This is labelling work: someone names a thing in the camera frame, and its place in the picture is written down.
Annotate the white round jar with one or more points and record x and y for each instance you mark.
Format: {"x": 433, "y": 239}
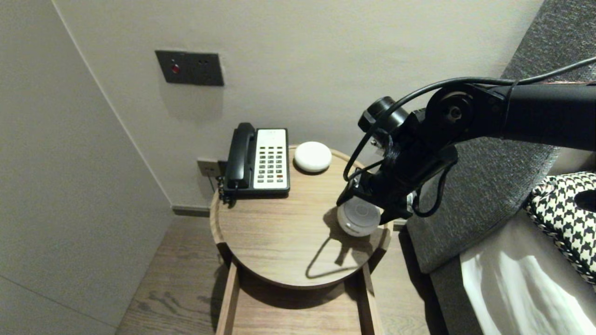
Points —
{"x": 358, "y": 223}

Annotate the black and white desk telephone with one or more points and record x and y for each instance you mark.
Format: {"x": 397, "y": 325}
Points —
{"x": 271, "y": 158}

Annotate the grey fabric headboard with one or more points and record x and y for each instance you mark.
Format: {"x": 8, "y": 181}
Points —
{"x": 489, "y": 195}

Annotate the black white houndstooth pillow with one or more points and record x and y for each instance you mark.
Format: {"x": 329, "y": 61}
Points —
{"x": 558, "y": 218}

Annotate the dark wall switch panel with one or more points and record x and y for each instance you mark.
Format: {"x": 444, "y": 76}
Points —
{"x": 189, "y": 69}

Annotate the white bed sheet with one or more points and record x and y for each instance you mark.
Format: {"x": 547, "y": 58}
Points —
{"x": 521, "y": 288}

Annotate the flat white round puck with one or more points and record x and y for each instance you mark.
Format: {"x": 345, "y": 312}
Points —
{"x": 312, "y": 157}

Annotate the beige wall data socket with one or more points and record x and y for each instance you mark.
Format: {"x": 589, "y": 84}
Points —
{"x": 207, "y": 168}

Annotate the black telephone handset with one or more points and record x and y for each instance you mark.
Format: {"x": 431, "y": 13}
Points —
{"x": 239, "y": 153}

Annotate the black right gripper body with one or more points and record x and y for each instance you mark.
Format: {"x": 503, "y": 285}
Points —
{"x": 382, "y": 193}

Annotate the round wooden side table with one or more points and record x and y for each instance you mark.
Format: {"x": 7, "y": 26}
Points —
{"x": 279, "y": 232}

